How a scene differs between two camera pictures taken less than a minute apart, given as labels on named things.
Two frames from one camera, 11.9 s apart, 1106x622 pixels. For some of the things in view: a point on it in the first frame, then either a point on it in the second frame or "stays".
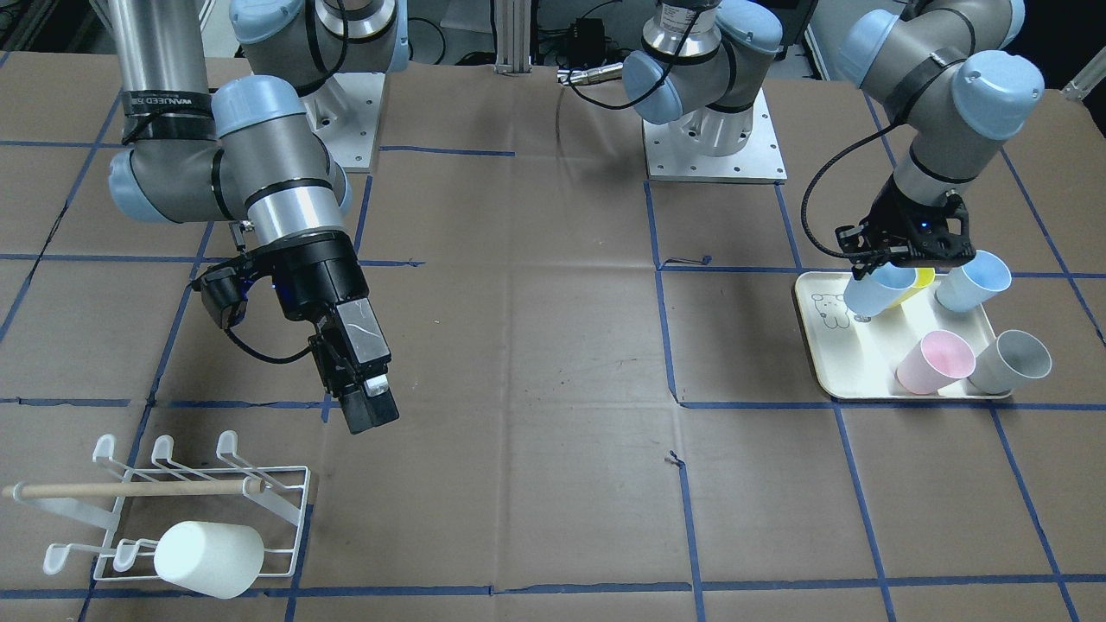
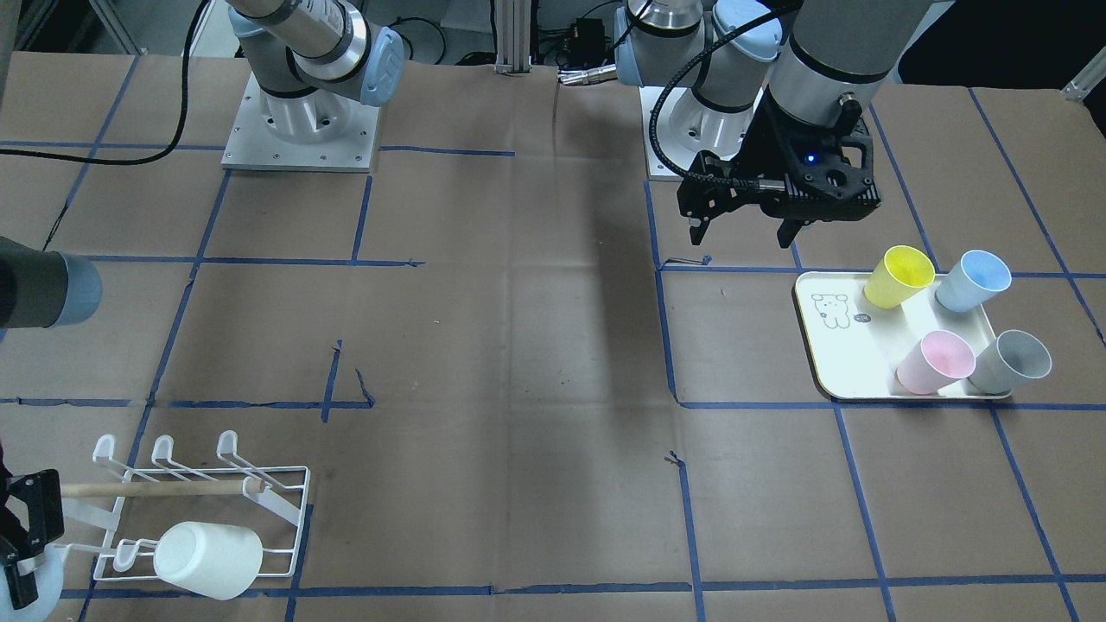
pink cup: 940,358 stays
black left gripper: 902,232 → 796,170
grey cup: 1013,358 stays
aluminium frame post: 512,19 stays
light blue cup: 873,294 → 49,582
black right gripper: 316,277 → 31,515
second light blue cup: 973,284 stays
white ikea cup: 219,560 stays
